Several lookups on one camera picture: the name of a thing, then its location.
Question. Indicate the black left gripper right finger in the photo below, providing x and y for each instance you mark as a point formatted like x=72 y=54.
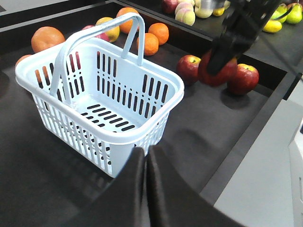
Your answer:
x=172 y=202

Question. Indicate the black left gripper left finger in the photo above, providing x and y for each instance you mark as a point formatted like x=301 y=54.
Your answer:
x=119 y=205

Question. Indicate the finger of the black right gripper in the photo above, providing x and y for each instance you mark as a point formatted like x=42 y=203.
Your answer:
x=221 y=54

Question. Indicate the light blue plastic basket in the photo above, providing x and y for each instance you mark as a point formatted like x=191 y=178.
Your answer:
x=101 y=98

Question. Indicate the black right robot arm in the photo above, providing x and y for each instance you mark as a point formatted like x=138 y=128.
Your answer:
x=242 y=27

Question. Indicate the orange behind basket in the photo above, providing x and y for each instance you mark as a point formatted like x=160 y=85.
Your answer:
x=45 y=38

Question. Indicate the small orange back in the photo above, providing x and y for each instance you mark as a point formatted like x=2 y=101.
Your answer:
x=161 y=31

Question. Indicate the small orange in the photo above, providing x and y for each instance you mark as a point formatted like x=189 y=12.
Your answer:
x=151 y=44
x=161 y=31

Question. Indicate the small orange front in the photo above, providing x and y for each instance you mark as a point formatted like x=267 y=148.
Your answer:
x=151 y=44

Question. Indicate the black wooden produce stand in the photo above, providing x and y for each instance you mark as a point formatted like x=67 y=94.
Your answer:
x=43 y=182

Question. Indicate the large orange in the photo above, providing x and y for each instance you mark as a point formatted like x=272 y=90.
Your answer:
x=126 y=26

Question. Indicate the yellow orange citrus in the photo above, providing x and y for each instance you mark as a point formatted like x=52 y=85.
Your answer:
x=113 y=33

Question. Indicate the red pink apple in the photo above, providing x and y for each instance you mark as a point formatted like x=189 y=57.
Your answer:
x=102 y=36

